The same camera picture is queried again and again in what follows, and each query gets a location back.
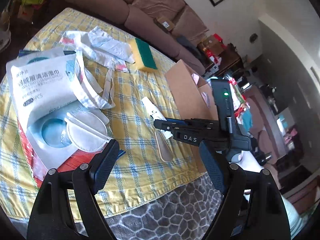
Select white patterned cloth bag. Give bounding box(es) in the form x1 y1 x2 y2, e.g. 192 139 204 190
60 27 135 109

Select brown fabric sofa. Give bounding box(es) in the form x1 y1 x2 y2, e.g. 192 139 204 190
63 0 208 75

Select yellow plaid table cloth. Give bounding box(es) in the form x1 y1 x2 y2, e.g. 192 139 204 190
0 7 208 223

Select white gloved right hand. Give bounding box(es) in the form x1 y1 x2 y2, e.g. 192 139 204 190
235 151 264 185

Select small cardboard parcel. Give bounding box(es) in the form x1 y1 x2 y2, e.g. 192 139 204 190
156 16 175 32

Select brown cardboard box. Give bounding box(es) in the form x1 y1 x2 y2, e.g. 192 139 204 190
165 60 219 173

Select yellow green sponge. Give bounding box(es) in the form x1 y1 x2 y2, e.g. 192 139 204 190
128 38 157 72

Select white wet wipes pouch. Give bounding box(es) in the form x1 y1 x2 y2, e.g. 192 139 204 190
6 48 77 131

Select silver face mask pouch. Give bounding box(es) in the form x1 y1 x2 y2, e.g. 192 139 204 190
26 101 112 169

